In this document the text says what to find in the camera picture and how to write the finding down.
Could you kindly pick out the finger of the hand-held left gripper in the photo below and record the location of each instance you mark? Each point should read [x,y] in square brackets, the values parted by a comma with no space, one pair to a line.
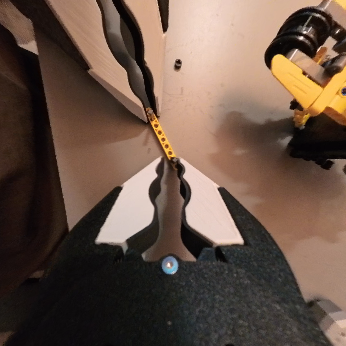
[155,67]
[89,43]

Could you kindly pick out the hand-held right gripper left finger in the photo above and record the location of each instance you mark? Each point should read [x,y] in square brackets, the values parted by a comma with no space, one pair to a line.
[127,213]

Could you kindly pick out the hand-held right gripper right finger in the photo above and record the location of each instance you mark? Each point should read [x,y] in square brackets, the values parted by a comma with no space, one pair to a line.
[210,213]

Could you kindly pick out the dark grey toy axle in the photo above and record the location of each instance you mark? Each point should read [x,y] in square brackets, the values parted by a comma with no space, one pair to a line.
[150,113]

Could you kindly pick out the yellow perforated toy beam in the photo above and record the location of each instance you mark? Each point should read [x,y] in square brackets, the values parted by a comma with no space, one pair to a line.
[162,137]

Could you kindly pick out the yellow and black toy vehicle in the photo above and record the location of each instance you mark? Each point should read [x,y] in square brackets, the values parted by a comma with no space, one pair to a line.
[297,75]

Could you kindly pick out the grey toy battery box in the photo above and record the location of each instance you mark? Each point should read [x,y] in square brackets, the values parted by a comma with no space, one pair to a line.
[329,321]

